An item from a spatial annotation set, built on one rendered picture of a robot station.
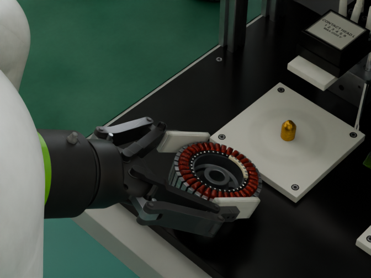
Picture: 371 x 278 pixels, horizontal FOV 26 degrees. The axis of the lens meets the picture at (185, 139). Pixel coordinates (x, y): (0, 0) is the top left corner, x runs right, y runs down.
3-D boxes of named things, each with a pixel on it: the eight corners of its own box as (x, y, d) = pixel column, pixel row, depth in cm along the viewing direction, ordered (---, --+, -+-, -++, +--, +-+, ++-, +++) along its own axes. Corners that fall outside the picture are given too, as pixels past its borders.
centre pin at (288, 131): (289, 143, 108) (290, 129, 106) (277, 135, 109) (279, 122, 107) (297, 135, 109) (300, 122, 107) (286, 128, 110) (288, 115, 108)
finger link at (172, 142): (158, 153, 99) (155, 149, 99) (200, 153, 103) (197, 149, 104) (169, 134, 97) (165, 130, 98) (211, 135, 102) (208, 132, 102)
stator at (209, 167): (195, 231, 94) (205, 209, 91) (151, 167, 100) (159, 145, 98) (270, 213, 100) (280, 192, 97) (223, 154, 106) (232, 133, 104)
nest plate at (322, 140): (295, 203, 102) (296, 197, 101) (208, 143, 109) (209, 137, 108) (364, 140, 110) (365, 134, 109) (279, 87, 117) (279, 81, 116)
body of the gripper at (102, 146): (47, 172, 89) (116, 172, 95) (78, 227, 84) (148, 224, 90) (73, 121, 86) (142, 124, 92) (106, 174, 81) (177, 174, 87)
